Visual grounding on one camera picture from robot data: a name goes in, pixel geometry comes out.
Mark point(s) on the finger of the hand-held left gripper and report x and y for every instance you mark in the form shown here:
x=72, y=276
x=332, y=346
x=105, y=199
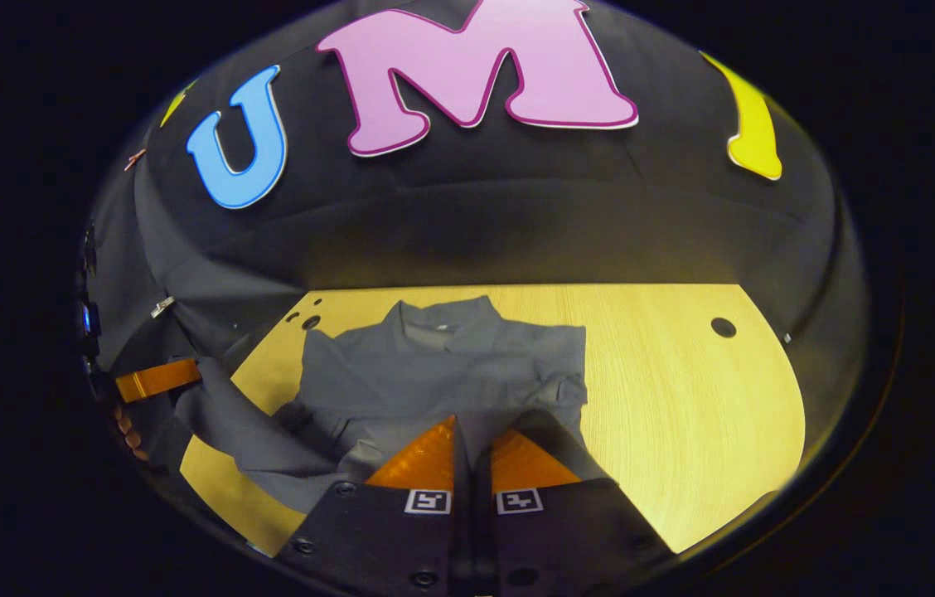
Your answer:
x=157, y=380

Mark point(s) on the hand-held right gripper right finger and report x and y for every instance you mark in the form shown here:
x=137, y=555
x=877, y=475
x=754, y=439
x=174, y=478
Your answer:
x=567, y=539

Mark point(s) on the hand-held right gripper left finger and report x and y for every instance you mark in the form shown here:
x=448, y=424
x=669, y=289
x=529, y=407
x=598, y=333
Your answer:
x=376, y=539

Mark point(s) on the grey collared shirt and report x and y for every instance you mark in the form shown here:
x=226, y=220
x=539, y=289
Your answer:
x=434, y=365

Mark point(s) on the copper cloth clip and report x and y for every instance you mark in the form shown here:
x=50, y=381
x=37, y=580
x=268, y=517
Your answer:
x=134, y=159

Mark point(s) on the black backdrop cloth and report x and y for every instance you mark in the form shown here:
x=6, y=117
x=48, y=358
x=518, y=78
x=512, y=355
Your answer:
x=517, y=215

